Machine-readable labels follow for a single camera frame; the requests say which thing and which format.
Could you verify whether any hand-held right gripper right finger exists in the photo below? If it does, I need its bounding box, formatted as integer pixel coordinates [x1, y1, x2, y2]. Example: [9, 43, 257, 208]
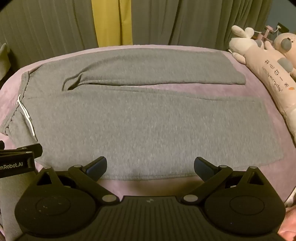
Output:
[181, 156, 265, 205]

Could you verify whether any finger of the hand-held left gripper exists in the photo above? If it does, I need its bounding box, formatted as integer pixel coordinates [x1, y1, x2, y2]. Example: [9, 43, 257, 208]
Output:
[0, 143, 43, 160]

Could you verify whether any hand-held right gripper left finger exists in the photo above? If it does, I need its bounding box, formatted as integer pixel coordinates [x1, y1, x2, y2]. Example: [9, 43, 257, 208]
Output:
[36, 156, 119, 205]

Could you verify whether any grey ribbed sock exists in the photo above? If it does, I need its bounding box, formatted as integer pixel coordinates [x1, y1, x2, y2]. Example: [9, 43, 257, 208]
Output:
[0, 47, 285, 181]

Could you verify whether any pale pillow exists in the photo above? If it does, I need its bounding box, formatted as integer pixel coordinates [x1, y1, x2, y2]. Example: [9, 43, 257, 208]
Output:
[0, 43, 11, 81]

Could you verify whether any pink fleece blanket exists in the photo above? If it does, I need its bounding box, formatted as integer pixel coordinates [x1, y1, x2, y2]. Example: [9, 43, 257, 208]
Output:
[0, 44, 296, 209]

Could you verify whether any long pink plush pillow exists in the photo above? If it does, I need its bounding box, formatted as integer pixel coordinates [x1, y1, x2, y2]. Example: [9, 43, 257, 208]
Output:
[228, 25, 296, 144]

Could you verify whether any grey curtain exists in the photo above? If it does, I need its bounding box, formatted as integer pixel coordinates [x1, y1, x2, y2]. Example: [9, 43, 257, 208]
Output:
[0, 0, 96, 69]
[130, 0, 279, 51]

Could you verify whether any yellow curtain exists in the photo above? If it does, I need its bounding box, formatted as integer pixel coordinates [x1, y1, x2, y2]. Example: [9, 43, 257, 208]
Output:
[91, 0, 134, 48]

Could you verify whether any pink toy frame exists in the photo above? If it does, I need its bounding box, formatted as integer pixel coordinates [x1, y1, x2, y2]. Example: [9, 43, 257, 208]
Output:
[255, 25, 279, 43]

